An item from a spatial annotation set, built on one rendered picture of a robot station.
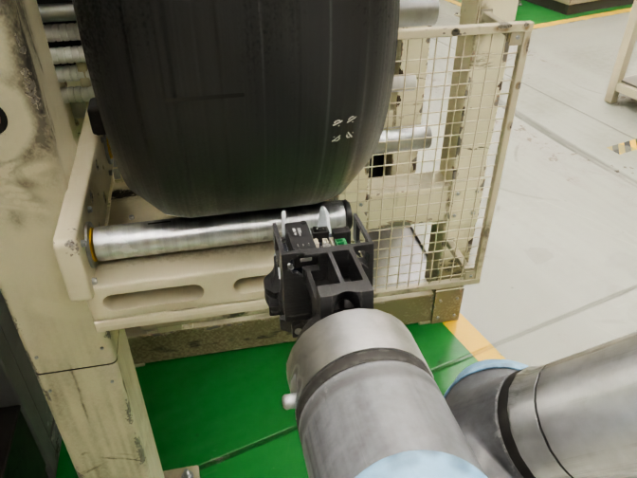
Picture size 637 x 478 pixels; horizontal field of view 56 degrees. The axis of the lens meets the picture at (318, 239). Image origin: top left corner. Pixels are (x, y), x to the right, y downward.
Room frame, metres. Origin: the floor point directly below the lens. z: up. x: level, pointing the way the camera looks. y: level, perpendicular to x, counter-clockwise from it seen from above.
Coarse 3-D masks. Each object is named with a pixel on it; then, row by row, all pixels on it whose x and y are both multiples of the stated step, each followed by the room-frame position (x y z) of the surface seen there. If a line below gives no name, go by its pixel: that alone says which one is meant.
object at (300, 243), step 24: (288, 240) 0.38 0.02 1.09; (312, 240) 0.37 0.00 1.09; (336, 240) 0.38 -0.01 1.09; (288, 264) 0.35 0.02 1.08; (312, 264) 0.35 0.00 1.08; (336, 264) 0.33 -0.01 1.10; (360, 264) 0.33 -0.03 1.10; (288, 288) 0.34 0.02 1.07; (312, 288) 0.32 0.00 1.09; (336, 288) 0.30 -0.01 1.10; (360, 288) 0.30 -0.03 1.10; (288, 312) 0.34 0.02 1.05; (312, 312) 0.34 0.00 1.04; (336, 312) 0.31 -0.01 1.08
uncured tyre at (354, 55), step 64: (128, 0) 0.50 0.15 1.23; (192, 0) 0.51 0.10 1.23; (256, 0) 0.52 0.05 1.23; (320, 0) 0.53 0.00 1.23; (384, 0) 0.56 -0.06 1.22; (128, 64) 0.50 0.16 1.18; (192, 64) 0.50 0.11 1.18; (256, 64) 0.52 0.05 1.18; (320, 64) 0.53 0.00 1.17; (384, 64) 0.57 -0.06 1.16; (128, 128) 0.51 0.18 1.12; (192, 128) 0.51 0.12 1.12; (256, 128) 0.52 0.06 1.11; (320, 128) 0.54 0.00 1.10; (192, 192) 0.54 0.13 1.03; (256, 192) 0.57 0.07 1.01; (320, 192) 0.59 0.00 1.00
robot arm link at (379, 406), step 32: (384, 352) 0.24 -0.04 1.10; (320, 384) 0.23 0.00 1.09; (352, 384) 0.22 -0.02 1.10; (384, 384) 0.22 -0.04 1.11; (416, 384) 0.22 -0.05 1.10; (320, 416) 0.21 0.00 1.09; (352, 416) 0.20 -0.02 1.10; (384, 416) 0.19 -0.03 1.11; (416, 416) 0.19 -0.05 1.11; (448, 416) 0.20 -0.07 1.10; (320, 448) 0.19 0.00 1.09; (352, 448) 0.18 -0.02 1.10; (384, 448) 0.17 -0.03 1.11; (416, 448) 0.17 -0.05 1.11; (448, 448) 0.18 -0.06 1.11
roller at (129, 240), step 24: (216, 216) 0.65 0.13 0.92; (240, 216) 0.65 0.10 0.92; (264, 216) 0.65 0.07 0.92; (288, 216) 0.66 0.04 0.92; (312, 216) 0.66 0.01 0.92; (336, 216) 0.67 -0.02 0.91; (96, 240) 0.61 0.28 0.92; (120, 240) 0.61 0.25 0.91; (144, 240) 0.61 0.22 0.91; (168, 240) 0.62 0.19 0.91; (192, 240) 0.62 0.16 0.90; (216, 240) 0.63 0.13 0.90; (240, 240) 0.64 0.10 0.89; (264, 240) 0.65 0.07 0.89
